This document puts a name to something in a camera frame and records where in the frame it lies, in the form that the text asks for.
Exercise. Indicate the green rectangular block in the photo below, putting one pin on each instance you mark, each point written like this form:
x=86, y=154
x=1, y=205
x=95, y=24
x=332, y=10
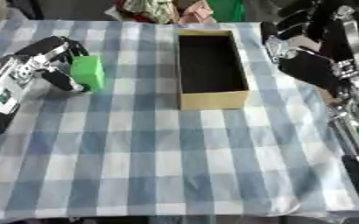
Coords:
x=88, y=73

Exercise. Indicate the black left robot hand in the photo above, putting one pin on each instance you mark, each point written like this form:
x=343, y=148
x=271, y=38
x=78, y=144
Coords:
x=43, y=46

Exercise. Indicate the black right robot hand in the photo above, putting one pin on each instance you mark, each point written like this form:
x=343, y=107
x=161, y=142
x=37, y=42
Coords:
x=310, y=68

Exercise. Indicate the tan cardboard box black inside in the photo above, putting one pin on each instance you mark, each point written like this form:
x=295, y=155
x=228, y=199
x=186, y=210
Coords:
x=211, y=87

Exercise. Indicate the pink bag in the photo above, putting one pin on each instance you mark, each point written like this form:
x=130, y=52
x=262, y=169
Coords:
x=197, y=13

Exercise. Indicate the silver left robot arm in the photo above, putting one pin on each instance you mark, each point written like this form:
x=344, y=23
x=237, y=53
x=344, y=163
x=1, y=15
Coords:
x=11, y=87

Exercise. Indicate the green bag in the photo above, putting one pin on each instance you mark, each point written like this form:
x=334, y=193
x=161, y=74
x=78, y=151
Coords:
x=227, y=10

